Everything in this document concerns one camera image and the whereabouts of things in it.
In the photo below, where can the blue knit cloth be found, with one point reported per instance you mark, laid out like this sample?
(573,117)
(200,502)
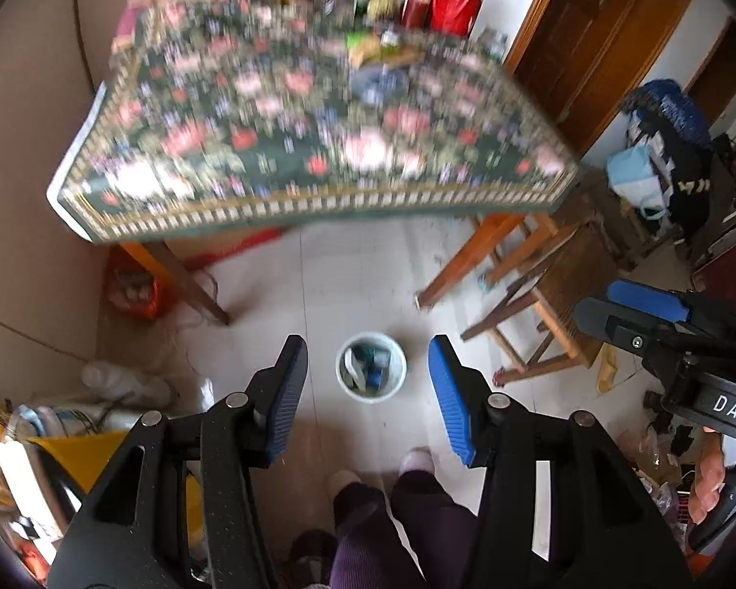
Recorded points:
(674,110)

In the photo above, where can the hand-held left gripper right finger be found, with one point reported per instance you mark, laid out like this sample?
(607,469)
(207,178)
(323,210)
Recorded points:
(454,399)

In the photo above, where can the person's right leg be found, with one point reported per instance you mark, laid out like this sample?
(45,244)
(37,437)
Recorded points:
(432,527)

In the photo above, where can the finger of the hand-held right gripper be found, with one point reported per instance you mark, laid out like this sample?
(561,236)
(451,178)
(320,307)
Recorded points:
(613,325)
(644,300)

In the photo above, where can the white plastic bucket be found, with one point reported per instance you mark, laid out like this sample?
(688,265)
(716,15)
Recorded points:
(394,380)

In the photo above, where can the wooden stool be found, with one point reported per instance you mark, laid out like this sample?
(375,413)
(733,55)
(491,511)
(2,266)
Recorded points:
(558,294)

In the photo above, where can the light blue plastic bag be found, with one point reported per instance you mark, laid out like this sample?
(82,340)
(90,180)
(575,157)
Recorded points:
(632,175)

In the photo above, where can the yellow paper scrap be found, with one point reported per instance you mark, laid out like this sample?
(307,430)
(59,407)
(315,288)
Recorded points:
(610,368)

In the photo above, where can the dark wooden bench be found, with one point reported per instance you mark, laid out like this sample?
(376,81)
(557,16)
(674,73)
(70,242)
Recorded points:
(595,208)

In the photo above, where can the glass jar with lid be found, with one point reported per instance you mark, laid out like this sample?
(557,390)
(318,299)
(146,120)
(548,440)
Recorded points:
(494,43)

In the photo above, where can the person's right hand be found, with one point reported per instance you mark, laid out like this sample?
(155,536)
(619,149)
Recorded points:
(708,478)

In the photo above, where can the person's leg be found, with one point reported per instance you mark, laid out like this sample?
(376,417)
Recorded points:
(432,527)
(359,540)

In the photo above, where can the person's left leg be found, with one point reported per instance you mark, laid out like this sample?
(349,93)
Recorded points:
(359,540)

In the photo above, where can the wooden door frame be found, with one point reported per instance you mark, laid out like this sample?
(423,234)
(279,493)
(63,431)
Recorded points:
(711,83)
(536,12)

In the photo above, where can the pink slipper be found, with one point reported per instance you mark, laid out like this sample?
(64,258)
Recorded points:
(343,481)
(416,460)

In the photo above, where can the yellow plastic item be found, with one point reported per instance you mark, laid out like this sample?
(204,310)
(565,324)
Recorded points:
(80,454)

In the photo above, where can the orange plastic bag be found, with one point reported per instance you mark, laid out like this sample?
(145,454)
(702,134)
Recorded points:
(141,294)

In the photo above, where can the floral tablecloth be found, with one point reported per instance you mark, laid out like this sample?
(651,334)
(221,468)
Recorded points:
(251,135)

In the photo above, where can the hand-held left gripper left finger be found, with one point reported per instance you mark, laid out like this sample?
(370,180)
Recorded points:
(285,399)

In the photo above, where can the brown wooden door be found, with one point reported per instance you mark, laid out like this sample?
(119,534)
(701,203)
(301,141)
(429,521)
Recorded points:
(589,24)

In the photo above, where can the white paper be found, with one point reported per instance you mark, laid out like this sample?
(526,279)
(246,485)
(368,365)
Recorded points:
(352,375)

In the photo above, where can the yellow flower ornament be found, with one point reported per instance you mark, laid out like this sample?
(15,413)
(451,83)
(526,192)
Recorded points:
(381,6)

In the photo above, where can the black garment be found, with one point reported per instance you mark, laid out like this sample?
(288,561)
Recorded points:
(693,184)

